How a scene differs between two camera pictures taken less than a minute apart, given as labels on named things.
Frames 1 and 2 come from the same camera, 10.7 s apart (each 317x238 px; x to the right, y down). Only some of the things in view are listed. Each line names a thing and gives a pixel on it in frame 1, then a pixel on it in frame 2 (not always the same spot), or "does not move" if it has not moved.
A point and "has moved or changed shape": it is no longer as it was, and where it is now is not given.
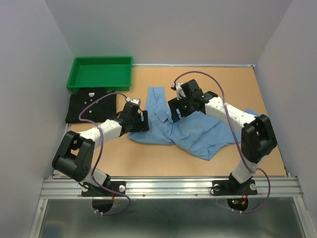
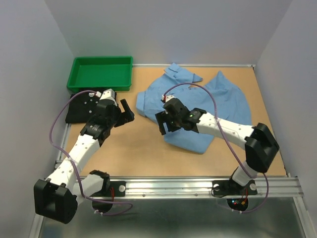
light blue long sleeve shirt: (202, 134) has moved or changed shape
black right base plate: (228, 188) does not move
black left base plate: (89, 190) does not move
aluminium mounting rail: (268, 187) does not move
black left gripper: (141, 127) to (127, 116)
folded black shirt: (104, 109) does not move
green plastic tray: (111, 73) does not move
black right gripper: (174, 104) to (161, 118)
